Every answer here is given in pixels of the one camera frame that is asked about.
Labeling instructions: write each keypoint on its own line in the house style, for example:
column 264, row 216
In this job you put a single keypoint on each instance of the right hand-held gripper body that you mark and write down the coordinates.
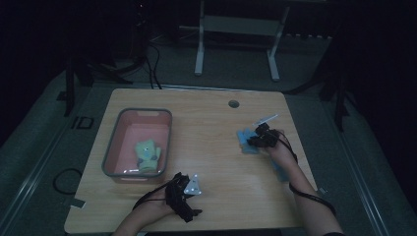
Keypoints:
column 268, row 136

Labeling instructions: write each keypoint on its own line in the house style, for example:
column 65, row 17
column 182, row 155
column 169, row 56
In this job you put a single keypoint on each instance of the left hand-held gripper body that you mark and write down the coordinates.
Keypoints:
column 178, row 196

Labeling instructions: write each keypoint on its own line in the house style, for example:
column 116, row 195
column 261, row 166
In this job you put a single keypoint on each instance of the blue and grey knitted glove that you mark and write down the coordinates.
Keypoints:
column 244, row 139

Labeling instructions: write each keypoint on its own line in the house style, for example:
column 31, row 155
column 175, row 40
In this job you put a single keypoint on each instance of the pink bin with grey rim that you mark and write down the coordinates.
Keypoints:
column 131, row 137

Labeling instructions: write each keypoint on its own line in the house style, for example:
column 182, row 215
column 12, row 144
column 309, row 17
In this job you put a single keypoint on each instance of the person's left hand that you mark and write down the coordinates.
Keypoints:
column 157, row 205

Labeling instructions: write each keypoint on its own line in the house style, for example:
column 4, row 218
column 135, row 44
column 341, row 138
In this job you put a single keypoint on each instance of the grey floor tape piece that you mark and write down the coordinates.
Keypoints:
column 322, row 190
column 78, row 203

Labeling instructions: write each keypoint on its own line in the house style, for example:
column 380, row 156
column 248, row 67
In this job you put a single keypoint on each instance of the black tripod stand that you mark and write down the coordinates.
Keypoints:
column 337, row 91

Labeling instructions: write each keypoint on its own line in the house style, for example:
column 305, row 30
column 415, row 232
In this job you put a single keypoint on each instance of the white metal table frame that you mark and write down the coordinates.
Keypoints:
column 239, row 26

